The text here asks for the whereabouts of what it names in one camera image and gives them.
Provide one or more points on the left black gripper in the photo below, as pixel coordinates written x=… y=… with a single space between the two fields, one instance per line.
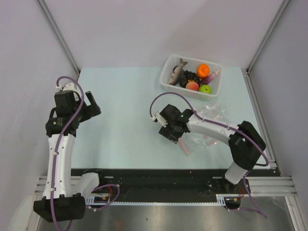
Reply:
x=91 y=110

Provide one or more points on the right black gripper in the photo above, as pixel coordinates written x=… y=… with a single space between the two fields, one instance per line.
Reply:
x=166 y=132

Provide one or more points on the clear zip top bag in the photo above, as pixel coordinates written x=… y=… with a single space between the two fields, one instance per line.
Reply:
x=205 y=132

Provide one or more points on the grey toy fish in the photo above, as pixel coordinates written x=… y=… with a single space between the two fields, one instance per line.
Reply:
x=177 y=73

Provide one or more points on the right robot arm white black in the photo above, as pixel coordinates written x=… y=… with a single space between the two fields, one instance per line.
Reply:
x=245 y=143

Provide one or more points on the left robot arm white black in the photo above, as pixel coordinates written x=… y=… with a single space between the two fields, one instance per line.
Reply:
x=60 y=200

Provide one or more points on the toy peach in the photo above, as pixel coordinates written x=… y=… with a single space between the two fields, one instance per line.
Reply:
x=192 y=86

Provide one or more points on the dark red toy plum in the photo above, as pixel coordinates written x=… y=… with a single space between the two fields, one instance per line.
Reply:
x=183 y=82

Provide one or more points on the green toy apple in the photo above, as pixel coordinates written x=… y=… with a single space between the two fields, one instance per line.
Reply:
x=205 y=89

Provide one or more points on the dark toy grape bunch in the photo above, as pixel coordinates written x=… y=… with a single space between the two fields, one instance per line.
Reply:
x=191 y=76

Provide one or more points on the purple toy eggplant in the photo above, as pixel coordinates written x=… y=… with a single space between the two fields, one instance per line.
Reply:
x=208 y=79

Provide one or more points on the white plastic basket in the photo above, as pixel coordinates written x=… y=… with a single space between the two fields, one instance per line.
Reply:
x=192 y=65

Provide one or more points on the orange toy tangerine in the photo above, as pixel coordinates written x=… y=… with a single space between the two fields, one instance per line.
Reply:
x=203 y=71

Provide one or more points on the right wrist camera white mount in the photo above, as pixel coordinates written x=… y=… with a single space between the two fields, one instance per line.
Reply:
x=158 y=118

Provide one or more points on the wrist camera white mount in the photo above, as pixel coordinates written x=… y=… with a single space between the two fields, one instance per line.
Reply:
x=69 y=86
x=158 y=118

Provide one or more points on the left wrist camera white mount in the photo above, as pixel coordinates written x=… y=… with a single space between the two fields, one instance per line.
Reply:
x=69 y=86

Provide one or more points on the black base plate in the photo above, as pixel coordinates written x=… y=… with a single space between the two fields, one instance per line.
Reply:
x=168 y=185

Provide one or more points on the right aluminium side rail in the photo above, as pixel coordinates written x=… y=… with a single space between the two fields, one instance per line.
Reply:
x=260 y=119

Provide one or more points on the right aluminium corner post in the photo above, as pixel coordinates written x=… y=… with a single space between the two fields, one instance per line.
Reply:
x=273 y=25

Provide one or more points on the aluminium corner post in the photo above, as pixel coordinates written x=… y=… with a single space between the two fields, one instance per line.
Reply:
x=273 y=25
x=58 y=34

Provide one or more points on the left aluminium corner post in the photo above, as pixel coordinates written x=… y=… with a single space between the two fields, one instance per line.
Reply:
x=58 y=34

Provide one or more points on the aluminium front rail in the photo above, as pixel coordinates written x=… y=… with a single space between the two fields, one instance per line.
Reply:
x=264 y=187

